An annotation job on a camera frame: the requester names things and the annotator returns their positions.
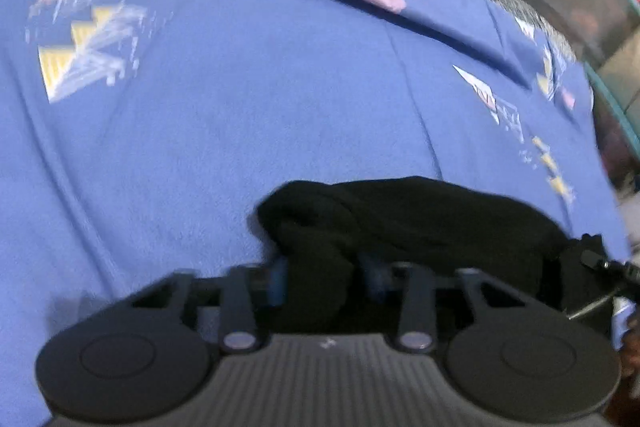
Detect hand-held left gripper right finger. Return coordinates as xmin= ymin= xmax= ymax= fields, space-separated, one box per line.
xmin=357 ymin=256 xmax=523 ymax=354

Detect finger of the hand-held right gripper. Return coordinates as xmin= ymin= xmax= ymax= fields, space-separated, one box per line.
xmin=580 ymin=251 xmax=640 ymax=288

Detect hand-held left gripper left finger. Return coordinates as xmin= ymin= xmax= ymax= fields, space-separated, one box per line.
xmin=131 ymin=257 xmax=290 ymax=354

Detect black pants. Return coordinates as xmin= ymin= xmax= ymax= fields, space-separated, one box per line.
xmin=254 ymin=176 xmax=622 ymax=334

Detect blue printed blanket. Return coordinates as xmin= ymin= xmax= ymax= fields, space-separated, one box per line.
xmin=0 ymin=0 xmax=632 ymax=427

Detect glass table with teal edge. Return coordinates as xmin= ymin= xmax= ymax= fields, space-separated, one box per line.
xmin=515 ymin=0 xmax=640 ymax=170

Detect grey speckled patterned cloth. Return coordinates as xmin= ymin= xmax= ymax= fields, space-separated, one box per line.
xmin=457 ymin=0 xmax=581 ymax=62

